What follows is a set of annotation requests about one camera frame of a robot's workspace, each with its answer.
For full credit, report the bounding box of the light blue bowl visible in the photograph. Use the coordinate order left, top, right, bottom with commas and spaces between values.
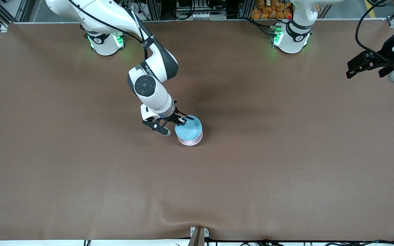
174, 115, 203, 141

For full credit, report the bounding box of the pink bowl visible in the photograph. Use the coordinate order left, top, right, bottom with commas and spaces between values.
177, 132, 203, 147

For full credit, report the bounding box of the brown table mat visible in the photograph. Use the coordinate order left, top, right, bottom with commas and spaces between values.
0, 19, 394, 242

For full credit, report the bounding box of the pile of orange snack packets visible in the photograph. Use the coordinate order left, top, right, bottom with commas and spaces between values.
250, 0, 292, 20

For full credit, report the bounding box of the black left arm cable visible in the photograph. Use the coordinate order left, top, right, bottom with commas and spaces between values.
355, 0, 391, 57

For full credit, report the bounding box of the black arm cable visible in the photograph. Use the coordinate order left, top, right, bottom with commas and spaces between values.
355, 0, 391, 57
66, 0, 149, 60

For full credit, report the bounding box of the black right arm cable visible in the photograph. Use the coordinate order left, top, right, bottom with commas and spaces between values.
66, 0, 149, 60

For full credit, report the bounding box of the aluminium frame post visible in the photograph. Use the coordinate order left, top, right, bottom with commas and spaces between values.
239, 0, 255, 19
148, 0, 162, 20

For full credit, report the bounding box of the metal bracket with wooden strip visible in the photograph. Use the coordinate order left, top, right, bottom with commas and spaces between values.
187, 226, 210, 246

